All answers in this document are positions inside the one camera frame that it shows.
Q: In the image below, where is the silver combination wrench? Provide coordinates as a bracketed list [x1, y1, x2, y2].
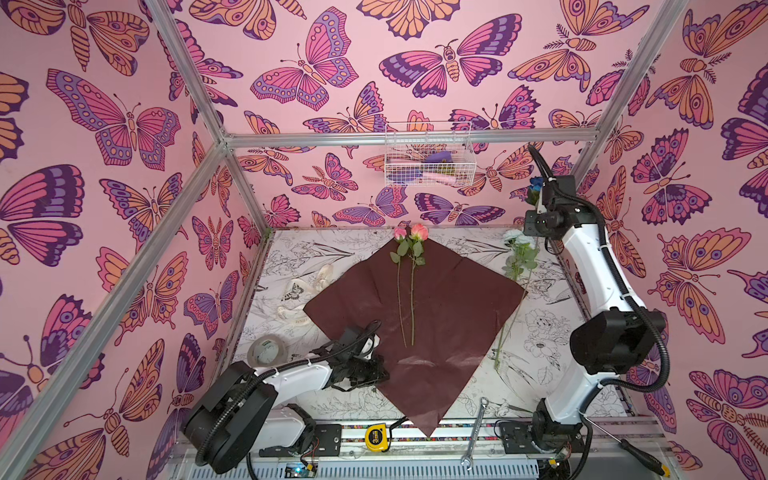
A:
[460, 397, 490, 471]

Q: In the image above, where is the white wire basket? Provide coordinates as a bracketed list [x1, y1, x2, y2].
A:
[382, 123, 477, 188]

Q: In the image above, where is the dark red wrapping paper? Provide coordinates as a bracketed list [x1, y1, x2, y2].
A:
[304, 240, 526, 435]

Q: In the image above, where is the green circuit board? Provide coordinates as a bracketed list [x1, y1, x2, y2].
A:
[284, 462, 317, 479]

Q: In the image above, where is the coral pink fake rose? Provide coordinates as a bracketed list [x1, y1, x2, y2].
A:
[409, 223, 429, 346]

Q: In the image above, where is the aluminium frame post left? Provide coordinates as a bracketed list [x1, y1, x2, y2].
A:
[146, 0, 269, 236]

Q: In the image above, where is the aluminium frame post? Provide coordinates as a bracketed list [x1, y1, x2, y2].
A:
[553, 0, 688, 187]
[146, 0, 269, 236]

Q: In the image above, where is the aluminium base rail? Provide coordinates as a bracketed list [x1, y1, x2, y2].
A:
[254, 416, 671, 465]

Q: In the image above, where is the aluminium frame crossbar back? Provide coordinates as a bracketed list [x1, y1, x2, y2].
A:
[225, 128, 599, 149]

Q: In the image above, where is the cream satin ribbon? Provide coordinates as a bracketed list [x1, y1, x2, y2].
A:
[276, 264, 334, 326]

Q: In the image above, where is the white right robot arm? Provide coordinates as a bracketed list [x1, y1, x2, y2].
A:
[524, 174, 671, 451]

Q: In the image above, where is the yellow tape measure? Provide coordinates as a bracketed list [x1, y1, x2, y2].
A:
[364, 423, 390, 453]

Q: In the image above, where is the small pink fake rose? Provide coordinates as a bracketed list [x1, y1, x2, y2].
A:
[390, 225, 410, 344]

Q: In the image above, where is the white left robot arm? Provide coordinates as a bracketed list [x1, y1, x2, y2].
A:
[181, 320, 389, 474]

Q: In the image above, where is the blue fake rose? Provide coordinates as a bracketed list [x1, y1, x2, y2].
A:
[526, 177, 544, 207]

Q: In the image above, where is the aluminium frame post right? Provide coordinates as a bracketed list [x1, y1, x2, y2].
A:
[553, 0, 688, 187]

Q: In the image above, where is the clear tape roll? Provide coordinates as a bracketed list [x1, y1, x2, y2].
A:
[246, 335, 288, 368]

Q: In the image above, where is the white fake rose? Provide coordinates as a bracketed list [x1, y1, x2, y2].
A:
[503, 229, 540, 287]

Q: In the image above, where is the black yellow screwdriver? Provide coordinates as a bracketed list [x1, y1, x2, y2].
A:
[581, 414, 671, 478]

